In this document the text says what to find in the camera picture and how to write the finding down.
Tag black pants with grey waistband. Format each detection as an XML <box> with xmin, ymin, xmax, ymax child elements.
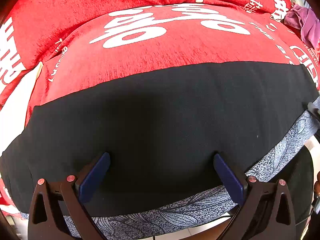
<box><xmin>1</xmin><ymin>62</ymin><xmax>319</xmax><ymax>239</ymax></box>

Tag purple crumpled cloth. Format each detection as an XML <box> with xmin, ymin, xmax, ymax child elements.
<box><xmin>284</xmin><ymin>4</ymin><xmax>319</xmax><ymax>49</ymax></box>

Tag white cloth sheet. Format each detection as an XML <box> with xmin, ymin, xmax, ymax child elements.
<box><xmin>0</xmin><ymin>62</ymin><xmax>43</xmax><ymax>155</ymax></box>

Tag red sofa cover with characters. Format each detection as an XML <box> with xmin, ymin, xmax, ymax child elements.
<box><xmin>1</xmin><ymin>0</ymin><xmax>310</xmax><ymax>131</ymax></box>

